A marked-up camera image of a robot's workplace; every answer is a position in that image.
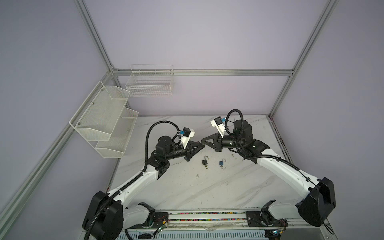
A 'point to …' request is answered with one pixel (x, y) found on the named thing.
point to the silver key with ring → (197, 176)
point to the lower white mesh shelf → (114, 148)
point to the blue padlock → (221, 163)
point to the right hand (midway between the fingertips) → (202, 141)
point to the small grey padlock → (204, 162)
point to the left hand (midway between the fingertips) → (203, 146)
